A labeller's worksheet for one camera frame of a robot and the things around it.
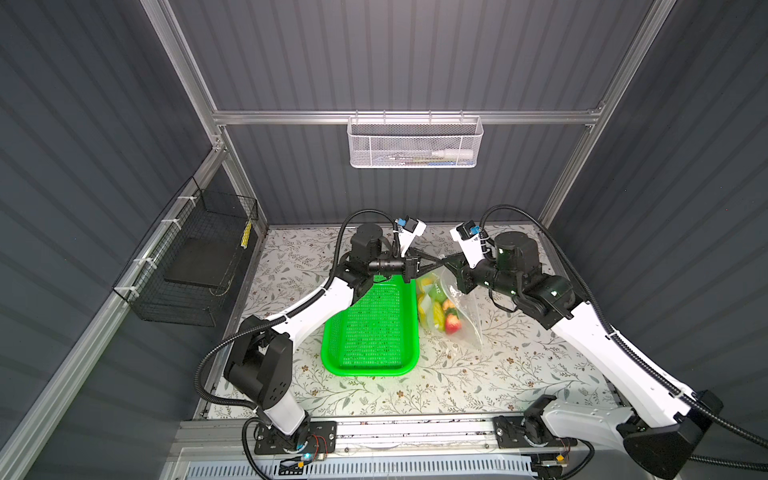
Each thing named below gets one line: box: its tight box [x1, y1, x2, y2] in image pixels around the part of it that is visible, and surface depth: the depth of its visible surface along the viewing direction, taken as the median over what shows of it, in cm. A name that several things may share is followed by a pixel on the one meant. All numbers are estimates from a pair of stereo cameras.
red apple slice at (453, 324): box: [446, 313, 462, 335], surface depth 81 cm
